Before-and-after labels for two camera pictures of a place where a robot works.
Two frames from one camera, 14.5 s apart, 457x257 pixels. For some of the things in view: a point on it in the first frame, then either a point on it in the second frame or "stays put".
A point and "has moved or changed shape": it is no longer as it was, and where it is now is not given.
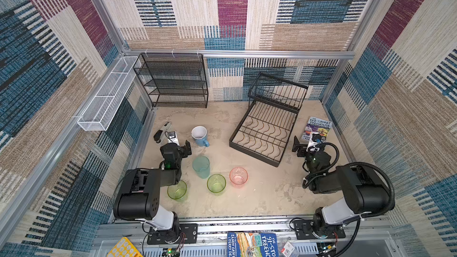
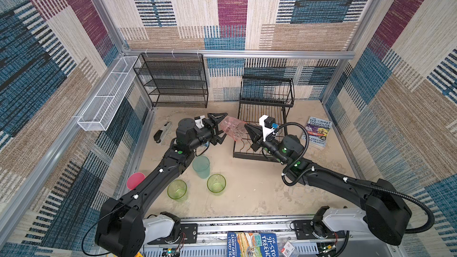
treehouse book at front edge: (252, 244) stays put
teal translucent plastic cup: (201, 166) stays put
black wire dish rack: (265, 131) has moved or changed shape
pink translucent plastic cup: (238, 176) to (234, 128)
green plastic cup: (177, 191) stays put
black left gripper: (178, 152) to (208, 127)
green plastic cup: (216, 184) stays put
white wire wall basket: (97, 115) stays put
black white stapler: (159, 136) stays put
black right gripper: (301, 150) to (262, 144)
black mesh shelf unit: (174, 80) stays put
